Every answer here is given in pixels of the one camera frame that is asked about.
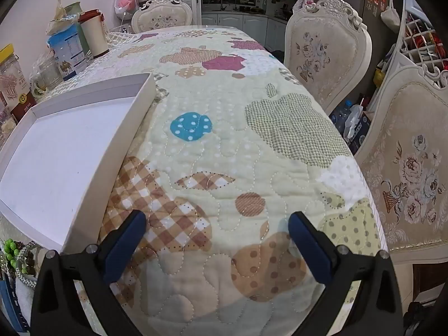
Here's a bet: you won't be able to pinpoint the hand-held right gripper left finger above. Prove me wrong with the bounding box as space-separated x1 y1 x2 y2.
30 210 147 336

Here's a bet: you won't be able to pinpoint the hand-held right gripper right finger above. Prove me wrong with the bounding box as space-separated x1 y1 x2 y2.
288 212 407 336

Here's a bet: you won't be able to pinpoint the grey braided hair tie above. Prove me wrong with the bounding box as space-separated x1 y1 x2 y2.
14 269 39 289

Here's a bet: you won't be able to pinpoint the white shallow tray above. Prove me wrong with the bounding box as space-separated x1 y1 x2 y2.
0 73 157 255

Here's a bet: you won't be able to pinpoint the blue hair clip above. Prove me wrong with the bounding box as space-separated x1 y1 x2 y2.
0 276 29 333

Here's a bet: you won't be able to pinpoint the cream carved floral chair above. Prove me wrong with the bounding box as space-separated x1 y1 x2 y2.
353 56 448 265
284 0 372 114
131 0 193 34

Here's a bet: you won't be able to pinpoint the quilted patchwork tablecloth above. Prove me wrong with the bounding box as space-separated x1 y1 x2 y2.
0 24 389 336

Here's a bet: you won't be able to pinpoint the blue tissue box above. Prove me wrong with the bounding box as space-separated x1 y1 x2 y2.
345 105 372 155

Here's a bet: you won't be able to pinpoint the clear water bottle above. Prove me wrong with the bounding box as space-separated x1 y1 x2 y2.
331 100 352 134

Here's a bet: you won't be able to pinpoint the empty glass jar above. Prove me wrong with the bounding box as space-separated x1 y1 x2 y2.
33 54 64 92

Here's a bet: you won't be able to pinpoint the plastic jar with yellow lid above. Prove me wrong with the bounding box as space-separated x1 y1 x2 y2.
0 44 36 123

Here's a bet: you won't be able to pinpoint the blue milk powder can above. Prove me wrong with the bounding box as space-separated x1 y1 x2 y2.
47 24 88 79

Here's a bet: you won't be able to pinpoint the cream thermos with red lid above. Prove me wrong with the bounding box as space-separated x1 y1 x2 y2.
78 10 110 58

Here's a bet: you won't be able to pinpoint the white kitchen cabinets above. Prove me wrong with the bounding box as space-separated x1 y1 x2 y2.
201 12 288 51

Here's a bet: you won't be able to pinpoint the white lattice rack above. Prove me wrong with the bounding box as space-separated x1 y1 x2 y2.
395 0 448 88

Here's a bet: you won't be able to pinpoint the crumpled paper tissue pack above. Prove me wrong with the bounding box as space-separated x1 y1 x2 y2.
45 0 83 36

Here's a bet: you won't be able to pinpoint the pale green vase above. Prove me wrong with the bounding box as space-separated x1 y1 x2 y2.
65 2 88 43

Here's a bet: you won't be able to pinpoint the white hanging bag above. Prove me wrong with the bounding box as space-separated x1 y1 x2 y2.
380 0 401 34

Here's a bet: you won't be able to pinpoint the dark refrigerator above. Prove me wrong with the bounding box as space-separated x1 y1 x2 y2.
362 0 403 57

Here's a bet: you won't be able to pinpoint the brown bead bracelet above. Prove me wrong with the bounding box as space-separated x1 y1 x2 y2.
16 243 44 277

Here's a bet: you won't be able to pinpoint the green bead bracelet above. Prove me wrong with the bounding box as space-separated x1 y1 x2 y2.
2 239 25 270

